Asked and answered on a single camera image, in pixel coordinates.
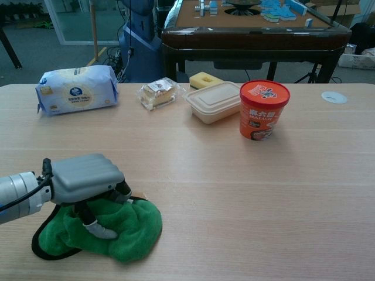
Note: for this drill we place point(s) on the grey round table grommet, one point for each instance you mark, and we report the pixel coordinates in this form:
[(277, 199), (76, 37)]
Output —
[(334, 97)]

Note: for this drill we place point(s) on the green microfibre cloth black trim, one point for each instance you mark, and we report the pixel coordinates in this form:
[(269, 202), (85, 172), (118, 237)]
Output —
[(132, 231)]

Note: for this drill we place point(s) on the black tripod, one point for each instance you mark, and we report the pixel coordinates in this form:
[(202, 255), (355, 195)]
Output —
[(311, 74)]

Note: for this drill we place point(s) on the white plastic crate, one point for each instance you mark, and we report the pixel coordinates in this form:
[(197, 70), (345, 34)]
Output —
[(356, 61)]

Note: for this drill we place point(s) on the single blue mahjong tile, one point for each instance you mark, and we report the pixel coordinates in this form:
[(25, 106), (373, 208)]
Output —
[(308, 22)]

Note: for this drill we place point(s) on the yellow sponge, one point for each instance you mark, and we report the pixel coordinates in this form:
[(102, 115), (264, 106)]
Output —
[(200, 79)]

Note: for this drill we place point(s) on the orange instant noodle cup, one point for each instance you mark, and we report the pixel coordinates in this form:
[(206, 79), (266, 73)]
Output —
[(260, 117)]

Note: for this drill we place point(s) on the blue white tissue pack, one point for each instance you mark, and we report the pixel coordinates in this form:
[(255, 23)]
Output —
[(76, 90)]

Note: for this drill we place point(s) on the beige lidded food container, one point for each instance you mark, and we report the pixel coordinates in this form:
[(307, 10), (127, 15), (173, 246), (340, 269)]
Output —
[(211, 102)]

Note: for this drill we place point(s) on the plastic wrapped cake slice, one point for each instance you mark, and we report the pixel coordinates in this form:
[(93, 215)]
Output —
[(158, 93)]

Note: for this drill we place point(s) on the cardboard box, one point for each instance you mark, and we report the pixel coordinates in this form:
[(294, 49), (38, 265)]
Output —
[(347, 8)]

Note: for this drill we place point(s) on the wooden pole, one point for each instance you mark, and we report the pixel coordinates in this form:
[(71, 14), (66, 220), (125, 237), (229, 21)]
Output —
[(94, 29)]

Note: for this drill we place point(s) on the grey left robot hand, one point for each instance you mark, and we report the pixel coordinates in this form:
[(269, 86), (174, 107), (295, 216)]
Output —
[(85, 175)]

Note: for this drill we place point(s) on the blue machine base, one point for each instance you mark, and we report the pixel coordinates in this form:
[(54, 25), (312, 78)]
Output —
[(140, 52)]

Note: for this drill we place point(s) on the black bag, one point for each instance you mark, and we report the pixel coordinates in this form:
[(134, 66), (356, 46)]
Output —
[(363, 38)]

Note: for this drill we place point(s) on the dark wooden mahjong table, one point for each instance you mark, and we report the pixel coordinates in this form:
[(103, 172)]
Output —
[(249, 38)]

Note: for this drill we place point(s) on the black table leg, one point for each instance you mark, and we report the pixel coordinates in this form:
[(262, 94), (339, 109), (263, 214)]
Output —
[(10, 49)]

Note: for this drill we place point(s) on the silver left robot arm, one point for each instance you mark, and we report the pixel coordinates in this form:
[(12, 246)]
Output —
[(17, 193)]

